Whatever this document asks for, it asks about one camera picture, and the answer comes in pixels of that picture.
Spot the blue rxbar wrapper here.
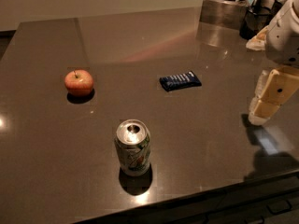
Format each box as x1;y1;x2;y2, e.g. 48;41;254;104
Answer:
159;71;202;92

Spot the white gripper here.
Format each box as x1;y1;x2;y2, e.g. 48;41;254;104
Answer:
249;0;299;125

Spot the crumpled white wrapper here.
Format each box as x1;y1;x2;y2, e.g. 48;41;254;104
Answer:
246;26;268;51

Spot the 7up soda can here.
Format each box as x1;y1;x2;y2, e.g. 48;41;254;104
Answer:
114;119;150;176

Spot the steel snack dispenser base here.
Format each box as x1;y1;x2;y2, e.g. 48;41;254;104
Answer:
199;0;246;30

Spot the red apple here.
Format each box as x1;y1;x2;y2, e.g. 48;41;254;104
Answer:
64;70;93;97

